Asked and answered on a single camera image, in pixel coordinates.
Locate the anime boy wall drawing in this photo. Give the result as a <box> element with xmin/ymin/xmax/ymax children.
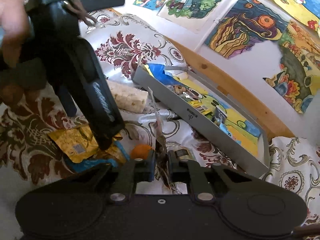
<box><xmin>157</xmin><ymin>0</ymin><xmax>228</xmax><ymax>34</ymax></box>

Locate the starry night wall drawing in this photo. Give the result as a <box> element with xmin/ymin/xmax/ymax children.
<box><xmin>204</xmin><ymin>0</ymin><xmax>289</xmax><ymax>59</ymax></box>

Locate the grey tray with cartoon lining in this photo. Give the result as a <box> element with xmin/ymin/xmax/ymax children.
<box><xmin>132</xmin><ymin>64</ymin><xmax>270</xmax><ymax>177</ymax></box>

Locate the clear crinkled snack wrapper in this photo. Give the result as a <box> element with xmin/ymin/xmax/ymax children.
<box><xmin>148</xmin><ymin>87</ymin><xmax>172</xmax><ymax>191</ymax></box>

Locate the person's left hand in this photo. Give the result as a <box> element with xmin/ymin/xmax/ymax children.
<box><xmin>1</xmin><ymin>0</ymin><xmax>30</xmax><ymax>68</ymax></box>

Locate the yellow chips bag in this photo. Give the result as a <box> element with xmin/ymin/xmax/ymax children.
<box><xmin>48</xmin><ymin>125</ymin><xmax>127</xmax><ymax>164</ymax></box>

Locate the blue snack packet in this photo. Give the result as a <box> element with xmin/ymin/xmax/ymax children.
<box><xmin>63</xmin><ymin>141</ymin><xmax>130</xmax><ymax>173</ymax></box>

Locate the orange tangerine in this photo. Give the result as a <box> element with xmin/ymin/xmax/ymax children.
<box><xmin>130</xmin><ymin>144</ymin><xmax>152</xmax><ymax>159</ymax></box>

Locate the floral white bed cover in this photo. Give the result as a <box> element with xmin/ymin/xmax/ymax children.
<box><xmin>1</xmin><ymin>9</ymin><xmax>319</xmax><ymax>239</ymax></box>

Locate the wooden bed frame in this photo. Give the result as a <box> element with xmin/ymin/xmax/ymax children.
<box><xmin>107</xmin><ymin>7</ymin><xmax>296</xmax><ymax>142</ymax></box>

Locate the landscape wall drawing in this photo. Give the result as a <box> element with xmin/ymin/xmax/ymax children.
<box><xmin>264</xmin><ymin>21</ymin><xmax>319</xmax><ymax>114</ymax></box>

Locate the beige nougat bar packet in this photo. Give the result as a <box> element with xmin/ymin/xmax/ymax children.
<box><xmin>106</xmin><ymin>80</ymin><xmax>149</xmax><ymax>114</ymax></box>

